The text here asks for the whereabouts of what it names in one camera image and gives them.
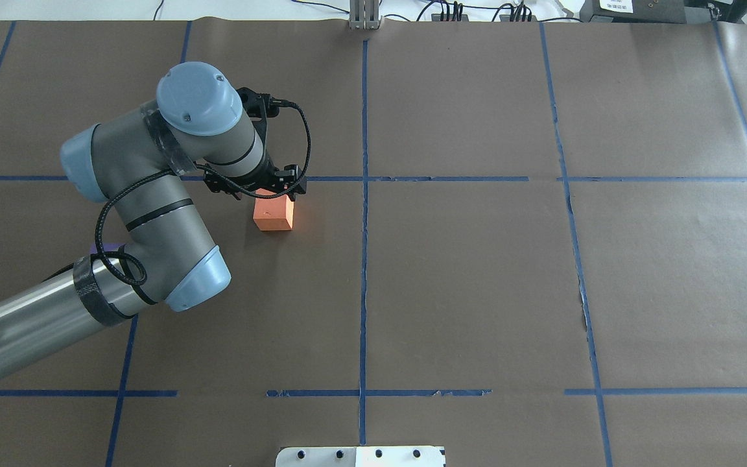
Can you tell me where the brown paper table mat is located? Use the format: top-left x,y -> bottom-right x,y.
0,18 -> 747,466

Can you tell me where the aluminium frame post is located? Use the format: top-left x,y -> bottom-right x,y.
349,0 -> 382,30

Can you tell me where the white pedestal column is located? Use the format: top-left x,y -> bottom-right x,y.
275,444 -> 447,466

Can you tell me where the black box with label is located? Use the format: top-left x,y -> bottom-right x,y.
578,0 -> 687,24

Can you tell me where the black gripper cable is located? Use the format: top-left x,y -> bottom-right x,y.
93,97 -> 313,305

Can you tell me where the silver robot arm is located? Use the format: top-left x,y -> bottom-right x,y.
0,62 -> 312,379

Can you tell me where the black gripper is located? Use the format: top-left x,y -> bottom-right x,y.
204,156 -> 307,200

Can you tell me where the purple foam cube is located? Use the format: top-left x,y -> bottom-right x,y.
89,243 -> 124,254

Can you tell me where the orange foam cube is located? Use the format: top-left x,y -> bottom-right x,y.
253,195 -> 294,232

